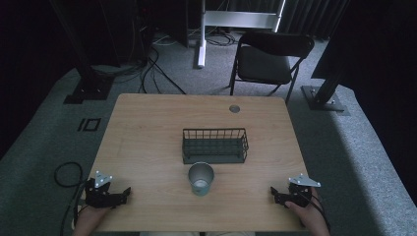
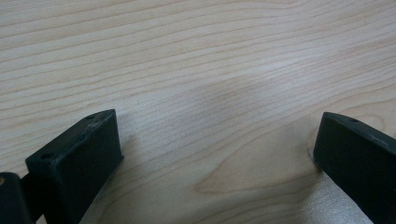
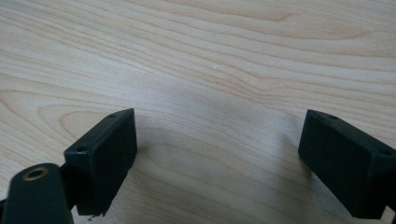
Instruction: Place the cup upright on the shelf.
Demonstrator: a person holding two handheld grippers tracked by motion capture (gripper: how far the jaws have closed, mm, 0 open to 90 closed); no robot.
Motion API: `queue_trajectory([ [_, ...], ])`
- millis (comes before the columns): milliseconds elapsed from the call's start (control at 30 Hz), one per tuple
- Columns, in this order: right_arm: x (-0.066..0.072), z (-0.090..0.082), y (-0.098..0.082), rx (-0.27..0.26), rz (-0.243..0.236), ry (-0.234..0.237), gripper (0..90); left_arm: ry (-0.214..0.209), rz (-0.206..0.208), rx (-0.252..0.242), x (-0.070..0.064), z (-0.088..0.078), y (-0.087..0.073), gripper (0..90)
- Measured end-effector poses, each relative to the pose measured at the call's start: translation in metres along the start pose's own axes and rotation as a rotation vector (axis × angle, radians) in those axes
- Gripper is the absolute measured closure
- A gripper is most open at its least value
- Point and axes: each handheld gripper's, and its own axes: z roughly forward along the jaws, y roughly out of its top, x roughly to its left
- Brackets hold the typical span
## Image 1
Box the black floor cables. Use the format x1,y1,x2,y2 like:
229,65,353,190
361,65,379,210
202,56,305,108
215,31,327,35
97,30,238,96

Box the black metal stand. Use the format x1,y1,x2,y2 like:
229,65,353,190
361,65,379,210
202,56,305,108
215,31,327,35
48,0,116,105
300,0,351,117

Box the metal cup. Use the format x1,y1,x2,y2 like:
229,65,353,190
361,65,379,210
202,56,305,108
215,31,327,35
187,161,215,198

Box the white metal desk frame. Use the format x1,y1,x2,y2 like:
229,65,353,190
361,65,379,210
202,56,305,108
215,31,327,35
196,0,287,69

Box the dark cabinet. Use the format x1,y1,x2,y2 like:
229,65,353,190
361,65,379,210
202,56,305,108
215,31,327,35
137,0,190,49

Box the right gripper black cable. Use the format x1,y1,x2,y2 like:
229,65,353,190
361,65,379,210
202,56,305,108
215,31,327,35
307,192,331,234

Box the black folding chair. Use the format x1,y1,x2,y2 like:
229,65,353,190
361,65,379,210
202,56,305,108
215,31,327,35
228,30,316,105

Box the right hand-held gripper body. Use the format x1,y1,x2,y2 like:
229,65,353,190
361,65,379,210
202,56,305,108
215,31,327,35
280,173,322,208

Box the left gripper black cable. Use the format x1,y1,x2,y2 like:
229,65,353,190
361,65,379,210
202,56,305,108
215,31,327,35
53,161,87,236

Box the dark curtain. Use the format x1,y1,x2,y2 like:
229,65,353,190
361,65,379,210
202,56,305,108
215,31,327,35
280,0,349,41

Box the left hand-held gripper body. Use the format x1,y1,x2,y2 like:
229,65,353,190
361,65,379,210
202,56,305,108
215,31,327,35
84,170,123,209

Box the person's right hand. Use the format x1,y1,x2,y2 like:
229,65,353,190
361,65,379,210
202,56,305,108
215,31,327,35
284,196,328,231

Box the person's left hand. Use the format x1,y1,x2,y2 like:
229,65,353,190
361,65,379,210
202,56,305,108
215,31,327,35
76,205,109,228

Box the black wire basket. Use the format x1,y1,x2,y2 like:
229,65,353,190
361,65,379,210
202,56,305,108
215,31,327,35
181,127,250,165

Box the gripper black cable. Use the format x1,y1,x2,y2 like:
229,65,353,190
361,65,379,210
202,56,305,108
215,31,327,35
53,161,87,236
307,192,331,234

